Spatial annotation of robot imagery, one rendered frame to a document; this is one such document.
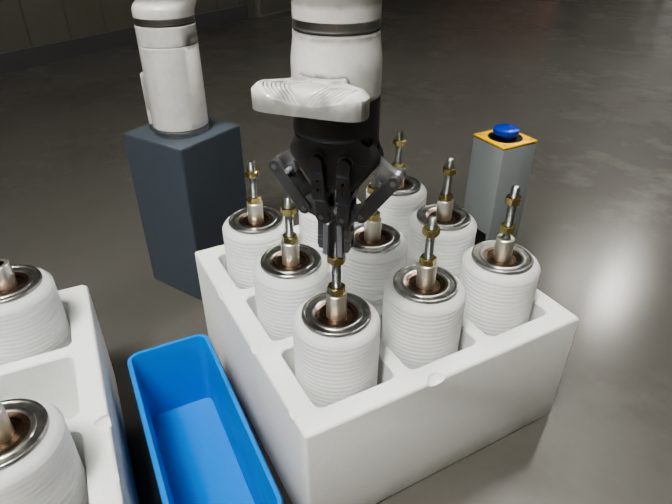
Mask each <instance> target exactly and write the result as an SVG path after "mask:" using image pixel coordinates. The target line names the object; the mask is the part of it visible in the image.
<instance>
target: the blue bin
mask: <svg viewBox="0 0 672 504"><path fill-rule="evenodd" d="M127 366H128V370H129V374H130V378H131V382H132V385H133V389H134V393H135V397H136V401H137V405H138V409H139V413H140V417H141V421H142V425H143V429H144V433H145V437H146V441H147V445H148V449H149V453H150V457H151V461H152V465H153V469H154V472H155V476H156V480H157V484H158V488H159V492H160V496H161V500H162V504H284V503H283V498H282V496H281V493H280V491H279V489H278V487H277V485H276V483H275V480H274V478H273V476H272V474H271V472H270V469H269V467H268V465H267V463H266V461H265V458H264V456H263V454H262V452H261V450H260V448H259V445H258V443H257V441H256V439H255V437H254V434H253V432H252V430H251V428H250V426H249V424H248V421H247V419H246V417H245V415H244V413H243V410H242V408H241V406H240V404H239V402H238V399H237V397H236V395H235V393H234V391H233V389H232V386H231V384H230V382H229V380H228V378H227V375H226V373H225V371H224V369H223V367H222V364H221V362H220V360H219V358H218V356H217V354H216V351H215V349H214V347H213V345H212V343H211V340H210V338H209V337H208V336H206V335H204V334H196V335H192V336H189V337H185V338H182V339H179V340H175V341H172V342H169V343H166V344H162V345H159V346H156V347H152V348H149V349H146V350H142V351H139V352H136V353H134V354H133V355H131V356H130V357H129V359H128V360H127Z"/></svg>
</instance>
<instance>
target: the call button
mask: <svg viewBox="0 0 672 504"><path fill-rule="evenodd" d="M519 132H520V129H519V128H518V127H517V126H515V125H511V124H498V125H496V126H494V128H493V133H494V134H495V137H496V138H498V139H501V140H514V139H515V138H516V136H518V135H519Z"/></svg>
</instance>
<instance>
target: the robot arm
mask: <svg viewBox="0 0 672 504"><path fill-rule="evenodd" d="M196 2H197V0H135V1H134V2H133V4H132V7H131V11H132V17H133V22H134V28H135V33H136V38H137V44H138V48H139V54H140V59H141V64H142V70H143V72H141V73H140V79H141V84H142V89H143V94H144V100H145V105H146V110H147V115H148V120H149V126H150V130H153V131H154V133H155V134H156V135H157V136H159V137H163V138H168V139H182V138H190V137H194V136H198V135H201V134H203V133H205V132H206V131H208V129H209V120H208V113H207V104H206V97H205V89H204V81H203V74H202V66H201V59H200V51H199V43H198V36H197V29H196V21H195V6H196ZM291 11H292V27H293V28H292V44H291V56H290V64H291V78H281V79H263V80H259V81H257V82H256V83H255V84H254V85H253V86H252V88H251V97H252V108H253V110H255V111H258V112H263V113H269V114H277V115H285V116H293V128H294V137H293V139H292V141H291V143H290V149H289V150H287V151H281V152H280V153H279V154H278V155H277V156H276V157H274V158H273V159H272V160H271V161H270V162H269V164H268V166H269V169H270V170H271V172H272V173H273V175H274V176H275V177H276V179H277V180H278V182H279V183H280V184H281V186H282V187H283V188H284V190H285V191H286V193H287V194H288V195H289V197H290V198H291V200H292V201H293V202H294V204H295V205H296V207H297V208H298V209H299V211H300V212H301V213H304V214H306V213H308V212H309V213H310V214H312V215H314V216H315V217H316V219H317V221H318V238H317V243H318V246H319V248H323V254H324V255H329V256H330V255H331V253H332V244H333V242H335V245H336V257H339V258H344V256H345V255H346V253H349V251H350V250H351V248H352V246H353V244H354V242H355V237H354V222H358V223H365V222H366V221H367V220H368V219H369V218H370V217H371V216H372V215H373V214H374V213H375V212H376V211H377V210H378V209H379V208H380V207H381V206H382V205H383V204H384V203H385V202H386V201H387V200H388V199H389V198H390V197H391V196H392V195H393V194H394V192H395V191H396V190H397V189H398V188H399V187H400V185H401V183H402V182H403V180H404V178H405V176H406V171H405V170H404V169H403V168H402V167H397V168H394V167H393V166H392V165H391V164H390V163H389V162H387V161H386V160H385V159H384V158H383V156H384V151H383V148H382V146H381V144H380V141H379V126H380V105H381V82H382V44H381V28H380V27H381V14H382V0H291ZM299 167H301V168H302V170H303V171H304V173H305V174H306V176H307V177H308V179H309V180H310V181H311V184H310V183H309V182H308V180H307V179H306V177H305V176H304V174H303V173H302V171H301V170H300V169H299ZM374 170H376V171H377V177H376V179H375V184H376V186H377V188H376V189H375V190H374V191H373V192H372V193H371V194H370V195H369V196H368V198H367V199H366V200H365V201H364V202H363V203H359V204H357V195H358V192H359V187H360V186H361V184H362V183H363V182H364V181H365V180H366V179H367V178H368V177H369V176H370V174H371V173H372V172H373V171H374ZM335 190H336V197H335ZM336 203H337V214H334V213H335V209H336Z"/></svg>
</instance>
